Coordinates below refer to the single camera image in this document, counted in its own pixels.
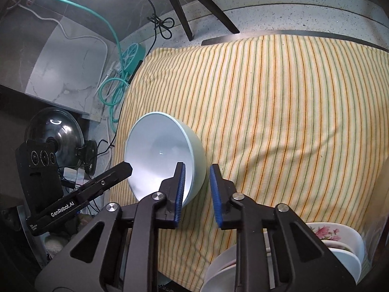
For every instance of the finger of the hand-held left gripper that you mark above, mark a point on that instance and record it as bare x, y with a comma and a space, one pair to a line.
109, 179

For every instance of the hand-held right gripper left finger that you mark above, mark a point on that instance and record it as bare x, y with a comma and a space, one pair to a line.
181, 188

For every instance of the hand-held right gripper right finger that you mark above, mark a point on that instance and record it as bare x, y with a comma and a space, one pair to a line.
215, 196

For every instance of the light green bowl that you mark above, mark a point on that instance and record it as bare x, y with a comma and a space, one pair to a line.
158, 146

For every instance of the round white plate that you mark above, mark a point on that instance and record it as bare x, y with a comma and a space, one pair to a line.
221, 267

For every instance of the oval white plate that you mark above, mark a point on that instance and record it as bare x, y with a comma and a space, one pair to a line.
354, 240

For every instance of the black round holder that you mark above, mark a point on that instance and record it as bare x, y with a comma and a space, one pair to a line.
88, 155

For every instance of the dark glass pot lid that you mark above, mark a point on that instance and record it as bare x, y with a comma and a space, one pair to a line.
60, 127

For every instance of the yellow striped cloth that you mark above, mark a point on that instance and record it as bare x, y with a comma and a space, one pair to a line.
273, 127

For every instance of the black tripod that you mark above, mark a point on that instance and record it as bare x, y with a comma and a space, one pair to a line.
179, 9

